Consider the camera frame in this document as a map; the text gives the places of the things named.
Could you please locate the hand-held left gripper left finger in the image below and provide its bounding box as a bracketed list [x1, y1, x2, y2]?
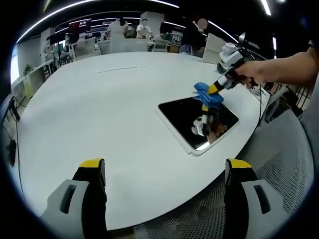
[41, 157, 110, 239]

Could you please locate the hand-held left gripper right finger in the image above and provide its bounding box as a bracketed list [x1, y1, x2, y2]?
[224, 158, 286, 239]

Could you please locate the blue cleaning cloth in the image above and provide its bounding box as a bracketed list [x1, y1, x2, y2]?
[192, 82, 224, 107]

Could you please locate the black tablet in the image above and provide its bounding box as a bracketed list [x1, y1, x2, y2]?
[156, 96, 239, 157]

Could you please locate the person's right hand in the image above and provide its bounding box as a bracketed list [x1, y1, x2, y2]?
[235, 59, 267, 87]

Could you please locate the white partition board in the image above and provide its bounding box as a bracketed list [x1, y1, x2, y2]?
[202, 33, 224, 64]

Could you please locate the grey mesh office chair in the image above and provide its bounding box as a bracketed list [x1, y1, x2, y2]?
[134, 109, 316, 239]

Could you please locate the short ceiling light strip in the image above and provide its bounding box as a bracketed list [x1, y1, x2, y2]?
[260, 0, 272, 16]

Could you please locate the white office chair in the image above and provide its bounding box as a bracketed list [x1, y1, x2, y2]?
[153, 41, 172, 52]
[74, 39, 97, 59]

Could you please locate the black power adapter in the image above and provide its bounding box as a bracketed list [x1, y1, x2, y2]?
[7, 139, 17, 166]

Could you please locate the white desk divider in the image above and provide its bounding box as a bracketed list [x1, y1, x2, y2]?
[98, 39, 148, 54]

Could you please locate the white low shelf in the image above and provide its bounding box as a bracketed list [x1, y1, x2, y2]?
[12, 59, 55, 98]

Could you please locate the long ceiling light strip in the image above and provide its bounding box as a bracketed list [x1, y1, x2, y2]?
[16, 0, 180, 43]

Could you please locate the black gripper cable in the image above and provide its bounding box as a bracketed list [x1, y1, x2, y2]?
[257, 84, 263, 127]

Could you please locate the thin black cable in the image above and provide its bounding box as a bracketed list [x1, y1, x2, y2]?
[15, 119, 25, 197]

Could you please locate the red lit wall screen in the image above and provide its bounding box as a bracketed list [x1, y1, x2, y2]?
[69, 21, 92, 33]

